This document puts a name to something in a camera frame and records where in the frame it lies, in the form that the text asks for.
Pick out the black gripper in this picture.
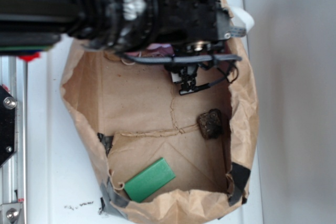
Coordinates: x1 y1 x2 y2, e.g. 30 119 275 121
155 0 231 48

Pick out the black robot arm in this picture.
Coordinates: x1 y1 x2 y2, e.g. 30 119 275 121
1 0 230 56

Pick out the dark brown rough chunk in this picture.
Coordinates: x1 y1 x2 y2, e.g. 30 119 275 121
197 109 224 140

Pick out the brown paper bag tray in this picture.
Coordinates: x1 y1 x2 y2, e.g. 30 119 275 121
59 0 260 221

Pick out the green rectangular block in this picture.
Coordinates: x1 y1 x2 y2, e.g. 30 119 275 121
124 157 176 202

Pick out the aluminium frame rail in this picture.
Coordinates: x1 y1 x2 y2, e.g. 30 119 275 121
1 56 27 223

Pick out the black mounting bracket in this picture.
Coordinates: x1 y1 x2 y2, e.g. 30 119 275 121
0 86 17 167

